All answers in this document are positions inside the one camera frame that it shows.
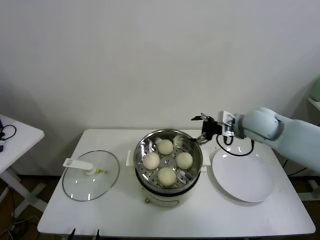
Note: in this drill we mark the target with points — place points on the pale green appliance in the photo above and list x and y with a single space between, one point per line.
316 90

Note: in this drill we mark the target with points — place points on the perforated stainless steel steamer basket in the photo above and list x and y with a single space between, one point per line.
197 155

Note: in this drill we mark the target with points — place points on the white shelf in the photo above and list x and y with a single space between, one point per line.
315 103

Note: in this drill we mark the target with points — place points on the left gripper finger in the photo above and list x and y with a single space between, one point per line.
73 232
97 233

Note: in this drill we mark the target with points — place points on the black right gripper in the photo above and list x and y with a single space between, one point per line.
212 127

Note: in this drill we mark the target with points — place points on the white side table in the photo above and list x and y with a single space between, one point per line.
22 140

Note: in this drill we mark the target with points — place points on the cream electric steamer pot base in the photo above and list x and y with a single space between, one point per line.
162 200

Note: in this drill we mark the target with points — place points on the white round plate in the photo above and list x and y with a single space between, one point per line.
242 175

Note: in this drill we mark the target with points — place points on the white steamed baozi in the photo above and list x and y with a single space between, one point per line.
184 160
167 176
151 160
165 146

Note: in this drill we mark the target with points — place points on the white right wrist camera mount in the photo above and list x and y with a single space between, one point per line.
226 122

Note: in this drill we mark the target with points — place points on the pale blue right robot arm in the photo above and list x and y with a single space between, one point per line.
280 135

